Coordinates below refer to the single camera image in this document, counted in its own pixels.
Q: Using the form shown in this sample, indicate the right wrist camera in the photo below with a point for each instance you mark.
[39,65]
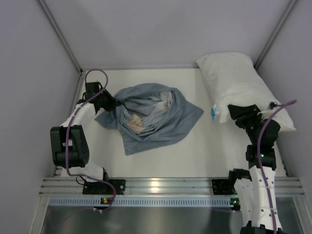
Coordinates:
[272,105]

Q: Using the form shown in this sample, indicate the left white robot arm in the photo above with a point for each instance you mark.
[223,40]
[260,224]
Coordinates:
[69,145]

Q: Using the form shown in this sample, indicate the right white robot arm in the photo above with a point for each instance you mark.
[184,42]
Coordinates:
[255,187]

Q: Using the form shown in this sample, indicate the slotted cable duct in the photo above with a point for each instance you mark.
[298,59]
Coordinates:
[123,201]

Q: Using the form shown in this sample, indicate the right aluminium frame post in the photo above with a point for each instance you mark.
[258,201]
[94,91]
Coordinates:
[291,5]

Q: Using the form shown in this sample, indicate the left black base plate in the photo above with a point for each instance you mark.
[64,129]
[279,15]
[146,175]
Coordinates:
[99,188]

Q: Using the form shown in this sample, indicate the aluminium mounting rail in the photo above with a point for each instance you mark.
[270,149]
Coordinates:
[284,186]

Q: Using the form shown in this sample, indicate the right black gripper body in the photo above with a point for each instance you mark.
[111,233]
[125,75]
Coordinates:
[242,112]

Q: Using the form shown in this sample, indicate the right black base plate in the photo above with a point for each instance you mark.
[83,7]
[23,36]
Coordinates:
[223,187]

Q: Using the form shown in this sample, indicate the white pillow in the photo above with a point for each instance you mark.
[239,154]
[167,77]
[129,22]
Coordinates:
[231,79]

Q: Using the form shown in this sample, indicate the left aluminium frame post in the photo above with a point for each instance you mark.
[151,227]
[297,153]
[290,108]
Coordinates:
[57,30]

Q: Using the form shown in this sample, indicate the blue pillowcase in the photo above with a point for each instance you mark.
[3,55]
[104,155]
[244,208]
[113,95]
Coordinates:
[150,116]

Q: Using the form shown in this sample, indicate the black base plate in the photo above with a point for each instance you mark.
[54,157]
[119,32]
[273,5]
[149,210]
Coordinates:
[99,188]
[223,187]

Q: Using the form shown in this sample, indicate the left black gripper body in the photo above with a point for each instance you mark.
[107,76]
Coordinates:
[107,100]

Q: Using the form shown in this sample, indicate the aluminium frame post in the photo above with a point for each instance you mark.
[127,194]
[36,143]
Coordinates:
[57,30]
[291,5]

